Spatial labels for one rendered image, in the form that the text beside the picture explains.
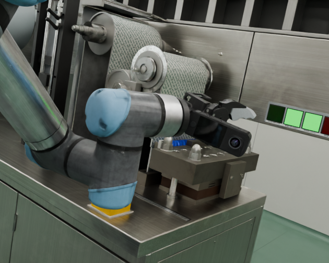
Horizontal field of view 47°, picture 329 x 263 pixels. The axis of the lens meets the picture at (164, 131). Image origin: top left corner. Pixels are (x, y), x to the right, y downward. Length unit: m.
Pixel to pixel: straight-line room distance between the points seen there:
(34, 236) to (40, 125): 0.63
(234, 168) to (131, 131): 0.65
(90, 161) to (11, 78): 0.18
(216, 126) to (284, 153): 3.15
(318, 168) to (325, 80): 2.49
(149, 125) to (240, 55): 0.82
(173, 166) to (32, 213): 0.44
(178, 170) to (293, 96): 0.47
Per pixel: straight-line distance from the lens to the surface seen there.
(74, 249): 1.06
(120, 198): 0.62
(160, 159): 1.10
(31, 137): 0.64
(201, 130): 0.67
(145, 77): 1.16
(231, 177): 1.18
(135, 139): 0.59
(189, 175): 1.04
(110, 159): 0.60
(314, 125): 1.26
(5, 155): 1.32
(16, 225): 1.28
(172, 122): 0.63
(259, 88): 1.34
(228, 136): 0.66
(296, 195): 3.81
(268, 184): 3.90
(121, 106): 0.57
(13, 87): 0.57
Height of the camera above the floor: 1.28
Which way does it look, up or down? 10 degrees down
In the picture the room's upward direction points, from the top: 11 degrees clockwise
